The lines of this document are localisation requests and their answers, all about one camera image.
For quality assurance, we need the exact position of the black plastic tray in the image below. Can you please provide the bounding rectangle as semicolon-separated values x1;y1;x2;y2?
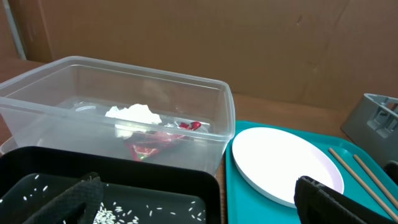
1;146;221;223

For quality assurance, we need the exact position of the wooden chopstick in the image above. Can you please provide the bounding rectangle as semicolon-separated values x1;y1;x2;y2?
353;154;398;208
328;147;397;223

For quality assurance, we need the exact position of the cardboard wall panel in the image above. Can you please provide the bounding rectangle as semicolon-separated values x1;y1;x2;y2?
9;0;397;110

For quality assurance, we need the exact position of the grey dishwasher rack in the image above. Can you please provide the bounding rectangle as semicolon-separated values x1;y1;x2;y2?
341;93;397;182

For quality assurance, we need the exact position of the red snack wrapper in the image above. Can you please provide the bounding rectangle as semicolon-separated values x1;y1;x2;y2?
124;131;190;161

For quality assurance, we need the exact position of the teal serving tray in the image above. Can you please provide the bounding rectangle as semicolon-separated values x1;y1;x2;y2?
225;128;397;224

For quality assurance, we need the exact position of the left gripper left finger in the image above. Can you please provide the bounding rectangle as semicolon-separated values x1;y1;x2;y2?
22;172;103;223

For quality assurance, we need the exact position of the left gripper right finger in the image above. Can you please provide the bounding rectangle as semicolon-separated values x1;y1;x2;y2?
294;176;395;224

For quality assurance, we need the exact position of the white tissue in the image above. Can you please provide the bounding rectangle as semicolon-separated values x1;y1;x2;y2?
105;104;162;139

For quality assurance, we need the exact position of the large white plate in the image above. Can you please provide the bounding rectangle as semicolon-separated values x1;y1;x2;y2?
232;127;345;208

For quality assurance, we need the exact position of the clear plastic bin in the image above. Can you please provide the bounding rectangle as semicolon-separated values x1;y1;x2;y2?
1;57;235;174

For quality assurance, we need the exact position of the rice pile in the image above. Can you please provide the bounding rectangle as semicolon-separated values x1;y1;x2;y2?
21;174;206;224

